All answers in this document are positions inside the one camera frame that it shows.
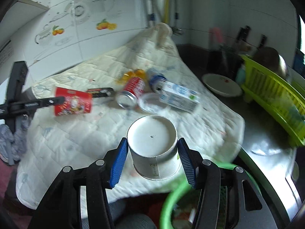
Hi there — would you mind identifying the white quilted cloth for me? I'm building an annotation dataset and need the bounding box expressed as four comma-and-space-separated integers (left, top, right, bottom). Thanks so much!
15, 23, 245, 209

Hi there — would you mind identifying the white paper cup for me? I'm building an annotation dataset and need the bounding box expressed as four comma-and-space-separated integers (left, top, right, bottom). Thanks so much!
127, 115, 181, 181

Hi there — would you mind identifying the green perforated trash basket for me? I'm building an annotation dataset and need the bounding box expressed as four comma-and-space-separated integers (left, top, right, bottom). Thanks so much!
159, 162, 263, 229

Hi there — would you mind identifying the yellow crumpled plastic wrapper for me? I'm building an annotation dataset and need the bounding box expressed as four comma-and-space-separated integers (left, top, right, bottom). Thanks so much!
117, 69, 147, 83

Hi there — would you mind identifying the white milk carton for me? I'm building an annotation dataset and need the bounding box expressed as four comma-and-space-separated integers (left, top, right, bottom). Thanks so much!
159, 81, 200, 113

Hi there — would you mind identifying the yellow gas hose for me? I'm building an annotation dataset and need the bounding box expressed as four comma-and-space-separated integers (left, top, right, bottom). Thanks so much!
162, 0, 175, 24

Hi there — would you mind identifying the gloved left hand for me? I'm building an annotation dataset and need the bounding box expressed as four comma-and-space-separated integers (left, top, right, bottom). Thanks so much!
1, 115, 31, 166

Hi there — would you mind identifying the red cartoon paper cup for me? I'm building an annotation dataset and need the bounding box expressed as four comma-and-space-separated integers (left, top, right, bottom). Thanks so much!
54, 87, 92, 116

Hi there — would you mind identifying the black glue box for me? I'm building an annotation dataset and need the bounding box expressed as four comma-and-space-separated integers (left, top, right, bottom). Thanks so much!
86, 87, 115, 98

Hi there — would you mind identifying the lime green dish rack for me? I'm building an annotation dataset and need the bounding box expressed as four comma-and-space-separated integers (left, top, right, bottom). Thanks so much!
241, 55, 304, 147

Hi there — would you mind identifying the steel pot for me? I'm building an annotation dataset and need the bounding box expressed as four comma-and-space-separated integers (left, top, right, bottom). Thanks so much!
252, 47, 288, 80

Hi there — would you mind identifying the white ceramic bowl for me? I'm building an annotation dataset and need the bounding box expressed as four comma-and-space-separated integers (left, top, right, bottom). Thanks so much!
202, 73, 242, 97

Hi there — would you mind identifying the red cola can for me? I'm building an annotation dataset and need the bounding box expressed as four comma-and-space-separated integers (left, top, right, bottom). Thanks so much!
116, 77, 145, 109

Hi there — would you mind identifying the blue drink can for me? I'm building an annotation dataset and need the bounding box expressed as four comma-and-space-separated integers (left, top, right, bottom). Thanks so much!
146, 68, 167, 93

